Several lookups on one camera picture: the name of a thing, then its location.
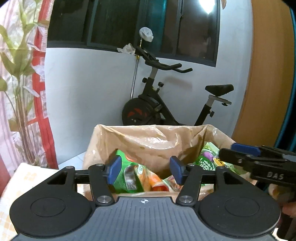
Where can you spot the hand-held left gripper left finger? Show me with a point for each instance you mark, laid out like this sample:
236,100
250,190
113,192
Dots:
115,169

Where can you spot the green rice cake snack packet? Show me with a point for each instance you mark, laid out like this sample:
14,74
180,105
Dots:
208,162

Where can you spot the yellow checked tablecloth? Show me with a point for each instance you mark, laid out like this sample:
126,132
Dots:
27,176

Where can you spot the metal pole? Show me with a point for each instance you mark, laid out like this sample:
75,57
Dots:
135,76

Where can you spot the crumpled white tissue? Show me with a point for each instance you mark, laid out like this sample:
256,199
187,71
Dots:
126,49

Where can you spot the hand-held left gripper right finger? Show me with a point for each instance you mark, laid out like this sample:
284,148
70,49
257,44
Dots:
177,171

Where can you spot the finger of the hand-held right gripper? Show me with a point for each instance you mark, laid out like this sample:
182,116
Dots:
245,148
231,156

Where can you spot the black exercise bike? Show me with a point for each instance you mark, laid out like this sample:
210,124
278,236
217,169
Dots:
148,109

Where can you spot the brown cardboard box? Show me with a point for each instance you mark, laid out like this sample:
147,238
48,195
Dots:
87,158

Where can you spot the wooden door panel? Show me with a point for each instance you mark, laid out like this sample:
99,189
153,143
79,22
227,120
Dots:
266,69

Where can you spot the green orange snack packet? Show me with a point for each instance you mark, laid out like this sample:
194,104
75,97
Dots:
122,183

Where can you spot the person's right hand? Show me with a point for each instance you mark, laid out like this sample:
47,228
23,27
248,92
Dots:
289,209

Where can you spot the pink printed wall backdrop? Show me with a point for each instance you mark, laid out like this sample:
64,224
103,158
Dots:
23,92

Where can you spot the dark framed window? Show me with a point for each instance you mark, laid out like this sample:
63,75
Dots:
111,23

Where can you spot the white plastic bag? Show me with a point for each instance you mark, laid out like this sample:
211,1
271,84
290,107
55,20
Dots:
146,34

